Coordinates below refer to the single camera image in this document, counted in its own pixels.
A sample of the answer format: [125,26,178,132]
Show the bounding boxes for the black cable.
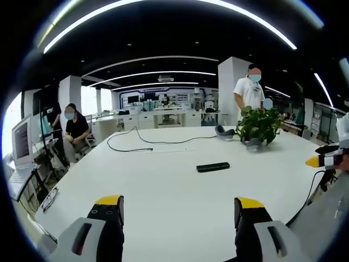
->
[106,126,219,152]
[285,169,328,226]

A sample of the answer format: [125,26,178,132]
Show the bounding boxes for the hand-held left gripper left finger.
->
[48,194,125,262]

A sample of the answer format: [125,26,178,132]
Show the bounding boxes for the black remote control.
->
[196,162,230,174]

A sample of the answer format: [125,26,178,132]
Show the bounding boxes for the white pillar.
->
[217,56,253,128]

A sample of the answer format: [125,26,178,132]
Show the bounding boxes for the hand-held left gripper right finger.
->
[233,196,314,262]

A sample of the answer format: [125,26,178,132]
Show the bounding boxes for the white counter desk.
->
[92,108,219,134]

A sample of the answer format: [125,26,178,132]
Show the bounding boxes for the green potted plant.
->
[235,105,285,146]

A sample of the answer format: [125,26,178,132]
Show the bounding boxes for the black eyeglasses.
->
[42,187,59,211]

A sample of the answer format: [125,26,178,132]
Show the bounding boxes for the open laptop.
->
[7,114,39,201]

